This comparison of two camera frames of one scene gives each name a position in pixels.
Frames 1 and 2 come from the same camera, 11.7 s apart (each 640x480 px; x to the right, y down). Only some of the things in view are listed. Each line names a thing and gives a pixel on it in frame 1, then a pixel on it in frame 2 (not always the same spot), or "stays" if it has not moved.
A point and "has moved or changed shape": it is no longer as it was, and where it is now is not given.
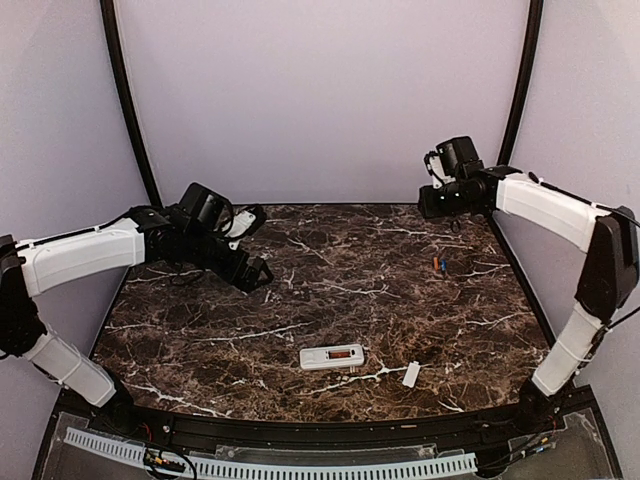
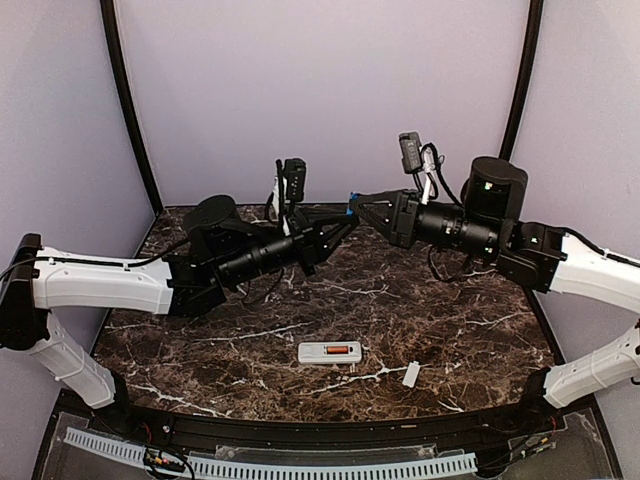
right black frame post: [525, 84] stays
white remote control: [331, 356] has moved or changed shape
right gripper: [427, 208] → [400, 230]
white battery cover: [411, 374] stays
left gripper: [245, 282] → [313, 242]
